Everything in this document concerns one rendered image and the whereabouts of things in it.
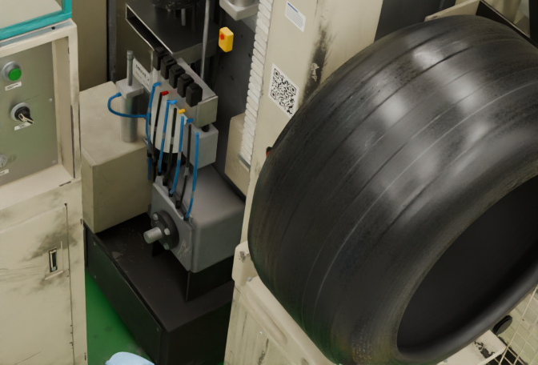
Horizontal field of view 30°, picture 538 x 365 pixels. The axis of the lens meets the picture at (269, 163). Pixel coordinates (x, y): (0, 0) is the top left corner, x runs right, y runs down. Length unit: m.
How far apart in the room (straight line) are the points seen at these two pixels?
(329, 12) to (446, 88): 0.25
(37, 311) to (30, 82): 0.59
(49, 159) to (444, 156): 0.90
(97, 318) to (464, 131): 1.71
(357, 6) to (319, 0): 0.07
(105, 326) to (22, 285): 0.77
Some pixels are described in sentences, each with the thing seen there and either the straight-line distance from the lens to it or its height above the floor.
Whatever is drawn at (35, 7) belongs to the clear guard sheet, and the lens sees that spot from 1.71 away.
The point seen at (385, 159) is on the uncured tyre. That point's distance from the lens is 1.36.
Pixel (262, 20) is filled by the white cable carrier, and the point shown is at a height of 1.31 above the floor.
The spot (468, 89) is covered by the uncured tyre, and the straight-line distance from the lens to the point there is 1.40.
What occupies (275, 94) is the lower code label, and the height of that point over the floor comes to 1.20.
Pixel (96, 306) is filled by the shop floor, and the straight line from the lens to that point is 2.90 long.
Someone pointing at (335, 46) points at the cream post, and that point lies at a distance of 1.61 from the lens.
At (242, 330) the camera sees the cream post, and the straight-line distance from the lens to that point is 2.24.
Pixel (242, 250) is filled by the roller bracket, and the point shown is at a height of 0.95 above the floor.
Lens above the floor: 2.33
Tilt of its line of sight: 45 degrees down
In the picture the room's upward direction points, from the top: 9 degrees clockwise
